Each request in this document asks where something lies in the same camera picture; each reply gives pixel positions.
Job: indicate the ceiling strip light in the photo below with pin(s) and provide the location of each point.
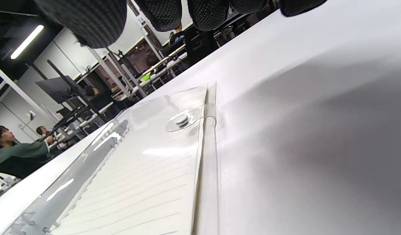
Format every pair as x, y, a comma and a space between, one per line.
27, 41

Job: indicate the aluminium frame post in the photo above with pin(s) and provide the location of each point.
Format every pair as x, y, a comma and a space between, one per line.
112, 71

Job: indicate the black monitor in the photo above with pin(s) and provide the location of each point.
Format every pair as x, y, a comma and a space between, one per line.
60, 88

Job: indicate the black office chair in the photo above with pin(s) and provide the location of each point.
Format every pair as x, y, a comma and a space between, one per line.
200, 45

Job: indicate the white desk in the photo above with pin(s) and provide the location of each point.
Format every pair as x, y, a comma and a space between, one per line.
161, 65

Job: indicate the lined loose-leaf paper stack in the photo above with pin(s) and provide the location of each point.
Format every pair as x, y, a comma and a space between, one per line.
138, 195

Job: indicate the person's right hand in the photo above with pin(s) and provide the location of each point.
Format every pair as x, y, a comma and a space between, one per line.
89, 19

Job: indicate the small green object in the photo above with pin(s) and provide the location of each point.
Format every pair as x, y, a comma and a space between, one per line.
145, 77

